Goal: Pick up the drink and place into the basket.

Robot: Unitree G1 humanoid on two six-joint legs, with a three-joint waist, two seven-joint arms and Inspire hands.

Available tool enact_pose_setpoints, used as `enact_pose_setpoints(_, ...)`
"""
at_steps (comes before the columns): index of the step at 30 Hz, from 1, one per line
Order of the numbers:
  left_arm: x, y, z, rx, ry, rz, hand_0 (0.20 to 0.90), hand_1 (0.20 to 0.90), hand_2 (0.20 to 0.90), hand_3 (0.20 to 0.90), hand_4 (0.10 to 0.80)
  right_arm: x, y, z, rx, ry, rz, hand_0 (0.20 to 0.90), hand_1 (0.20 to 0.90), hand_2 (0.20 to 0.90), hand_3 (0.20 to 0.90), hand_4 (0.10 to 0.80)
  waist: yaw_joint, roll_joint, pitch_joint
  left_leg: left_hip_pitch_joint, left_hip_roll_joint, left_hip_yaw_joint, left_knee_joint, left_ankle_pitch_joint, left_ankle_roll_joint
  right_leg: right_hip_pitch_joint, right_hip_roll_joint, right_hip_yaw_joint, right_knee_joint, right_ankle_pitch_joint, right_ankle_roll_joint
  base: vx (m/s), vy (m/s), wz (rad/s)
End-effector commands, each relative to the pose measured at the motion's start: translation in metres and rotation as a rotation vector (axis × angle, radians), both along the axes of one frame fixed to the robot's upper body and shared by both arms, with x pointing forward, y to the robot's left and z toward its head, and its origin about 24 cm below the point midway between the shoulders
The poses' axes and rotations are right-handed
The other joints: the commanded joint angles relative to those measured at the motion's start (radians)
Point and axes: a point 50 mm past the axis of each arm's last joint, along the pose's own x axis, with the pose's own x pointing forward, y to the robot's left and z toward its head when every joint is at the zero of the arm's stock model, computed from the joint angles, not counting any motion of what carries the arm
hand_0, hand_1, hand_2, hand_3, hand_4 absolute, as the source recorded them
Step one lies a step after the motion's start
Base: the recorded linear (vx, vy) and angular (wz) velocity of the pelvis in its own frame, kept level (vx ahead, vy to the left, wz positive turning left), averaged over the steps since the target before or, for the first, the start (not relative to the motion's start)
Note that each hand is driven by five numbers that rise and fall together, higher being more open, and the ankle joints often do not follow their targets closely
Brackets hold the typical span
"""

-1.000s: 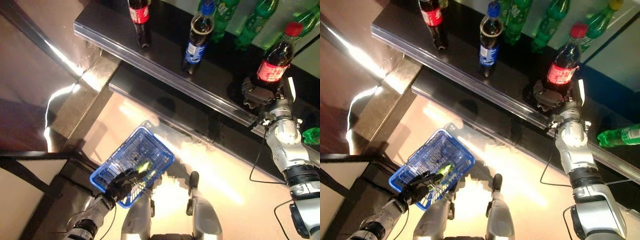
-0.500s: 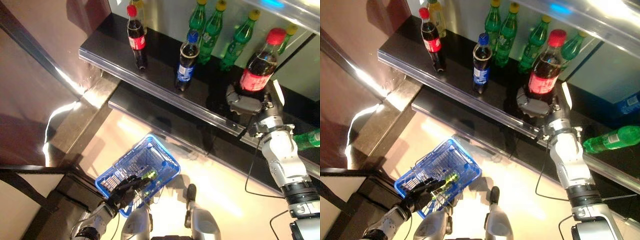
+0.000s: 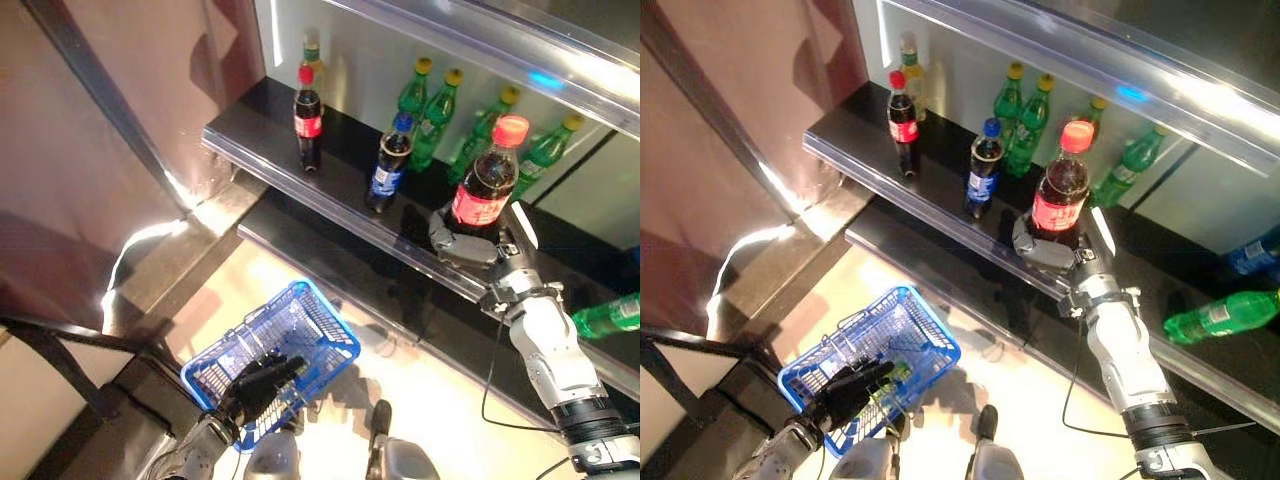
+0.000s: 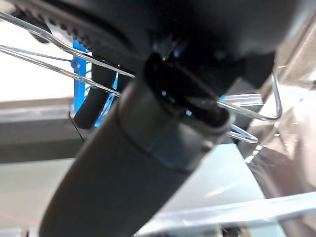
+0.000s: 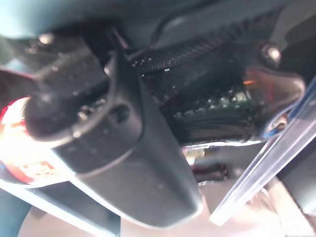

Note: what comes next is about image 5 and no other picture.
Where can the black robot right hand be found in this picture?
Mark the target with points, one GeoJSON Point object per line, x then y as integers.
{"type": "Point", "coordinates": [123, 148]}

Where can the cola bottle red cap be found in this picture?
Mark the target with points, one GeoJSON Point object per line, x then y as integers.
{"type": "Point", "coordinates": [14, 118]}

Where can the black shelf board clear rail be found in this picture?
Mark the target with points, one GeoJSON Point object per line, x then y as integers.
{"type": "Point", "coordinates": [271, 158]}

